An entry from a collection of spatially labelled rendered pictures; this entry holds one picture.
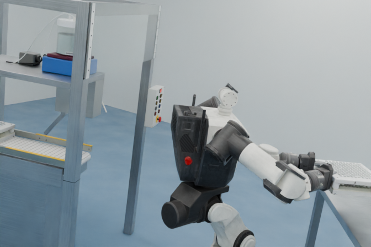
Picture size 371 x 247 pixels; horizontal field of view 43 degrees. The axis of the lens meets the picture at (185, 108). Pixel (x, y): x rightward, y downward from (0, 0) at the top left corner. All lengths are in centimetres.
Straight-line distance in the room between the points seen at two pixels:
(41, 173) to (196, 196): 85
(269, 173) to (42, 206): 132
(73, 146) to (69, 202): 28
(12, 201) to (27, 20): 414
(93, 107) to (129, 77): 412
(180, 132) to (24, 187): 102
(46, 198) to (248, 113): 365
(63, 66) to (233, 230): 113
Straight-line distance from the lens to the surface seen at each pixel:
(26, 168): 249
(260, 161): 171
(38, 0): 223
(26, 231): 269
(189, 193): 202
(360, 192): 221
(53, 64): 237
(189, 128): 190
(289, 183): 171
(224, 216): 213
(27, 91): 671
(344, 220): 223
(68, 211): 238
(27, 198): 261
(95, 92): 245
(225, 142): 176
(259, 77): 566
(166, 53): 621
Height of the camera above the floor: 169
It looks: 13 degrees down
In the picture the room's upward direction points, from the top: 8 degrees clockwise
